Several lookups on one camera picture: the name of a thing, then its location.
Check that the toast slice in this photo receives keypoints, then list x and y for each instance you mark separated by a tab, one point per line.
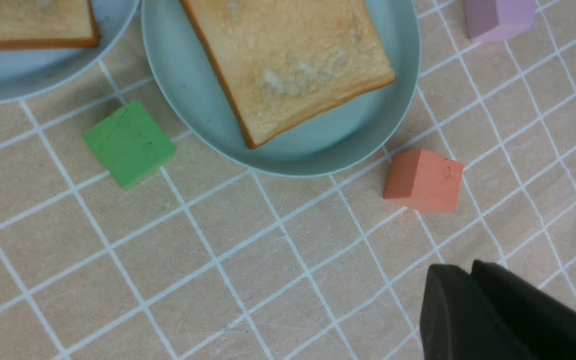
47	24
281	63

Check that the green plate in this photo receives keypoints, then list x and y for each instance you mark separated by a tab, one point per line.
330	142

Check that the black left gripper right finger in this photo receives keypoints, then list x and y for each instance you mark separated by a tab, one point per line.
542	323

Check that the beige checked tablecloth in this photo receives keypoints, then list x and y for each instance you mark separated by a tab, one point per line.
204	259

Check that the light blue plate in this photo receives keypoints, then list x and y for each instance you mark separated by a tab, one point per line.
29	73

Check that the salmon foam cube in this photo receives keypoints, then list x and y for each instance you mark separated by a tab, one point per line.
424	181

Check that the pink foam cube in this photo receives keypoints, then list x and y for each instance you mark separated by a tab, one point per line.
497	21

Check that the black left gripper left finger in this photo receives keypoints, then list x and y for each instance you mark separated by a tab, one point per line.
457	322

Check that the green foam cube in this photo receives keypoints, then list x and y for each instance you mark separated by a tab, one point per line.
130	144

